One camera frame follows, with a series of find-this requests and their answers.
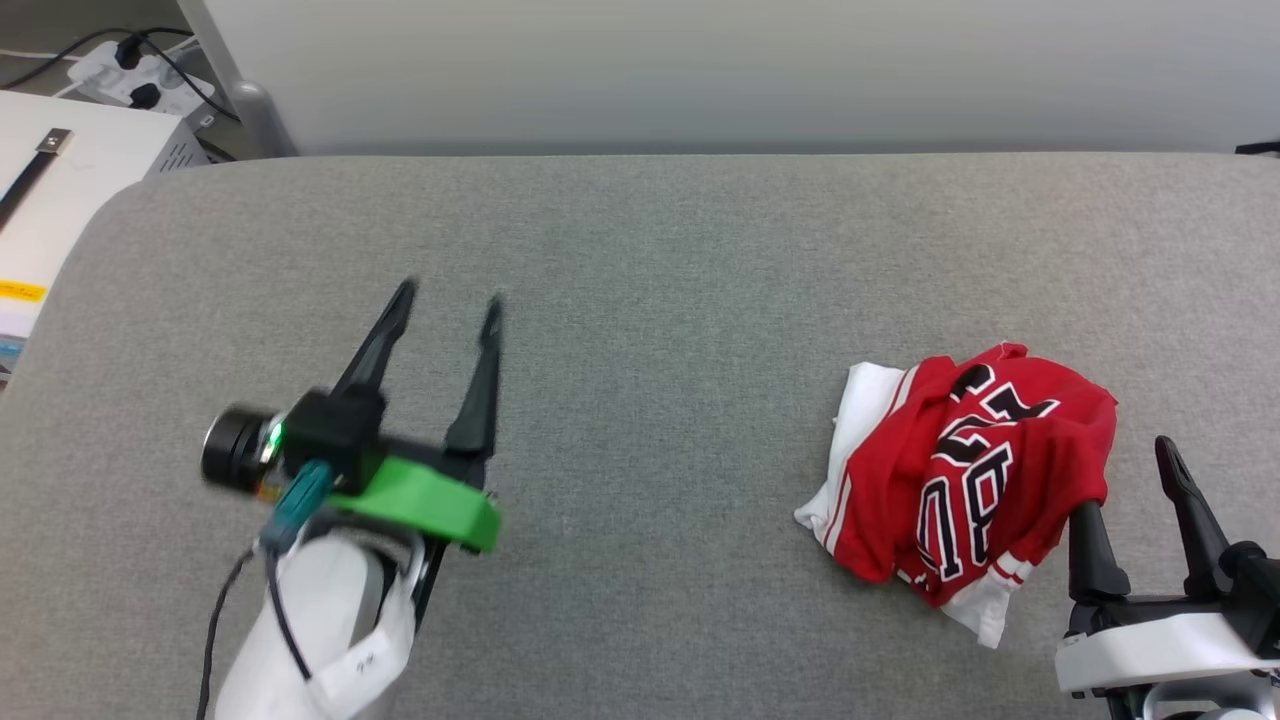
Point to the black power plug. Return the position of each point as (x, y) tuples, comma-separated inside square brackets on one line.
[(128, 52), (144, 96)]

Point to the black floor object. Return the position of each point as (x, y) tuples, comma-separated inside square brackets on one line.
[(1260, 148)]

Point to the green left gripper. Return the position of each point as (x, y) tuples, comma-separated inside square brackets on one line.
[(420, 500)]

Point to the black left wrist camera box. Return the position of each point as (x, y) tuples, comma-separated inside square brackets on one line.
[(335, 430)]

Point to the red and white jersey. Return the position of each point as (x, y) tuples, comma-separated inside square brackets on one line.
[(880, 520)]

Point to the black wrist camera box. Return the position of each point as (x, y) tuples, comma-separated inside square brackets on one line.
[(1255, 600), (335, 430)]

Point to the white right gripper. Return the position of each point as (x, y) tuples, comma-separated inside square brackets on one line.
[(1150, 645)]

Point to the white power strip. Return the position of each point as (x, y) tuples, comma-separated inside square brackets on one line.
[(170, 85)]

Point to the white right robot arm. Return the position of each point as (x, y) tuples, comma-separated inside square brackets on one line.
[(1200, 705)]

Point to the black cylindrical left gripper motor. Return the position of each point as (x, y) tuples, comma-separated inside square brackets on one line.
[(235, 448)]

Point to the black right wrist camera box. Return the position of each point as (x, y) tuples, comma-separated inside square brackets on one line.
[(1255, 600)]

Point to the yellow warning label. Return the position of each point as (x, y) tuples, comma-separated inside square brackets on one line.
[(22, 291)]

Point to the white metal equipment box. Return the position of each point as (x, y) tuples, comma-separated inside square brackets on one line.
[(90, 190)]

